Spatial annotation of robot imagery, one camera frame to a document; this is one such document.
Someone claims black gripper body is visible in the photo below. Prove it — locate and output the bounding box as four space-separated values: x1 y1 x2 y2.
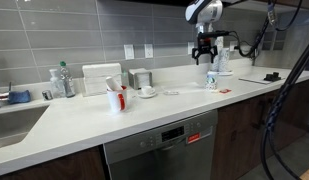
195 35 216 55

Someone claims small white espresso cup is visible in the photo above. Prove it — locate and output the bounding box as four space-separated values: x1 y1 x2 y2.
141 85 156 96

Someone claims short stack of paper cups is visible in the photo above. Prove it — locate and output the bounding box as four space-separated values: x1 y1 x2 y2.
218 48 231 74

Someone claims round white tray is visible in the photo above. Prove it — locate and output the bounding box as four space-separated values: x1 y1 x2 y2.
216 69 234 78

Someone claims small clear plastic packet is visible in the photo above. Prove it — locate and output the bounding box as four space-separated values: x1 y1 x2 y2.
163 89 180 97

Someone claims white flat mat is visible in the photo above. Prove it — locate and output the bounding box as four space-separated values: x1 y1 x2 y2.
238 74 286 86

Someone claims metal napkin dispenser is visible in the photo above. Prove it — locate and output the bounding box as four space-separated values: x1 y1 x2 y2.
128 68 153 91

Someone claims black object on mat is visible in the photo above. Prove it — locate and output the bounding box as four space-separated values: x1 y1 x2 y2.
263 72 282 83

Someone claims small white saucer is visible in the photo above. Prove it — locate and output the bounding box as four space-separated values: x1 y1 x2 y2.
136 89 158 99

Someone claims white object inside mug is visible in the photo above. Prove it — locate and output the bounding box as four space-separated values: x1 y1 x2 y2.
105 76 123 93

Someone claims stack of folded paper towels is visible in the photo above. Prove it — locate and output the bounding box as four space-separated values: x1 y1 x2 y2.
81 63 123 97

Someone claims stainless steel dishwasher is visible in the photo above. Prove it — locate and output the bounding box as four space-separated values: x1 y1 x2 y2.
103 109 219 180

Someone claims plastic bottle green cap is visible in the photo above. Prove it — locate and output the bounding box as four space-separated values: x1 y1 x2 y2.
59 61 77 99

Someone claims clear soap bottle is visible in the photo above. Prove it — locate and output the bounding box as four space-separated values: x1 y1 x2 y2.
49 68 66 99

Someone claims small metal can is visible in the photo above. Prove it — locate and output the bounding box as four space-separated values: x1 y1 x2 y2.
41 89 54 102

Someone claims blue sponge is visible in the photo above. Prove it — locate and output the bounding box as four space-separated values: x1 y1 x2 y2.
7 89 32 105

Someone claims kitchen sink basin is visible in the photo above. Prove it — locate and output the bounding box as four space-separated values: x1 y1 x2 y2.
0 104 51 149

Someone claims chrome faucet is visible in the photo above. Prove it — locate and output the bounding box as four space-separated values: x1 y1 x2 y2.
0 82 13 109

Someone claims white wall outlet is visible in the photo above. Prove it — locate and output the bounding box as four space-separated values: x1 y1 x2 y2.
144 43 155 59
187 42 196 56

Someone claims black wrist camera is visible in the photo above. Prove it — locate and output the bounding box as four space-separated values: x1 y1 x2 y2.
197 30 230 38

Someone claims wall outlet with plug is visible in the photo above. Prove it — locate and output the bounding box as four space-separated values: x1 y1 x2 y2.
229 40 239 53

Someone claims black power cord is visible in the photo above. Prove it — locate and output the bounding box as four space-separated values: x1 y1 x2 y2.
228 30 263 63

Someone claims white wall switch plate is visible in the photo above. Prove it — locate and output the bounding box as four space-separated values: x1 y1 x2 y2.
123 44 136 61

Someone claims black cabinet handle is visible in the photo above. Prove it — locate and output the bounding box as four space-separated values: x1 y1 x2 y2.
256 99 267 130

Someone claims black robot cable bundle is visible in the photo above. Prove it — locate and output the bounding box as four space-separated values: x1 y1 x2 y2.
259 0 309 180

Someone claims white mug red handle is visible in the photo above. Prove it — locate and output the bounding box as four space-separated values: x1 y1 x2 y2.
106 85 129 114

